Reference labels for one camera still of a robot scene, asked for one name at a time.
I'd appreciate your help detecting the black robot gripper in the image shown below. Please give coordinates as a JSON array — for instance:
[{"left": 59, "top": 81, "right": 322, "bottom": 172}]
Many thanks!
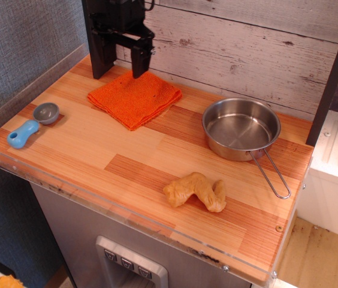
[{"left": 89, "top": 1, "right": 155, "bottom": 79}]

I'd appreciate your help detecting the orange cloth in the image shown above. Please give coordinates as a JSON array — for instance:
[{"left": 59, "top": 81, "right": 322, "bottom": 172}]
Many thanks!
[{"left": 87, "top": 72, "right": 182, "bottom": 131}]

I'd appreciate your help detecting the blue grey ice cream scoop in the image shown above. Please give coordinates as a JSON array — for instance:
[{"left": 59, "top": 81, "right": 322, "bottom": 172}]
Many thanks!
[{"left": 7, "top": 102, "right": 59, "bottom": 149}]

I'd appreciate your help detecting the stainless steel pot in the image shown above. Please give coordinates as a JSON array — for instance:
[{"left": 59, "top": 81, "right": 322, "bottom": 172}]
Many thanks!
[{"left": 201, "top": 98, "right": 291, "bottom": 200}]

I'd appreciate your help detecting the tan toy chicken piece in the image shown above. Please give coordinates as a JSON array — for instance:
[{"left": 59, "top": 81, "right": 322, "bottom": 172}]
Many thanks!
[{"left": 163, "top": 172, "right": 227, "bottom": 212}]

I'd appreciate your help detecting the silver toy fridge dispenser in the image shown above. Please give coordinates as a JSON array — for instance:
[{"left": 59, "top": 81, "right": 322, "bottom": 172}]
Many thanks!
[{"left": 96, "top": 235, "right": 169, "bottom": 287}]

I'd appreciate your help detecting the white toy sink unit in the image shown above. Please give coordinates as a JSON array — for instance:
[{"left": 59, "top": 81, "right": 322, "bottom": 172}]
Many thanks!
[{"left": 297, "top": 111, "right": 338, "bottom": 234}]

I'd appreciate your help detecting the yellow object bottom left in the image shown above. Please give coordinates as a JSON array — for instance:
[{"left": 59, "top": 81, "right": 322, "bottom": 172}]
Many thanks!
[{"left": 0, "top": 275, "right": 24, "bottom": 288}]

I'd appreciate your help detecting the dark right frame post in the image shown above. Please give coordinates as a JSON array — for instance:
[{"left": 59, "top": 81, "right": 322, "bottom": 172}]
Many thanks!
[{"left": 306, "top": 52, "right": 338, "bottom": 146}]

